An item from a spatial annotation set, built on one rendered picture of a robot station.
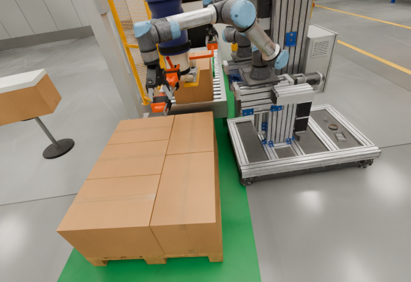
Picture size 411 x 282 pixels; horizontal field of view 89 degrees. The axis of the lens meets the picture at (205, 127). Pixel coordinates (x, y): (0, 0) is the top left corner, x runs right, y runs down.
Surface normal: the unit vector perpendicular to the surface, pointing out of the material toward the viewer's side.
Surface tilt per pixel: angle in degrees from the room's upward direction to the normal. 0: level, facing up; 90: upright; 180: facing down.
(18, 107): 90
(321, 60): 90
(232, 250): 0
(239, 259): 0
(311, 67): 90
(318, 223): 0
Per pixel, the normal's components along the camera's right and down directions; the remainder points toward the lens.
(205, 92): -0.02, 0.60
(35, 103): 0.29, 0.54
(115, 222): -0.13, -0.80
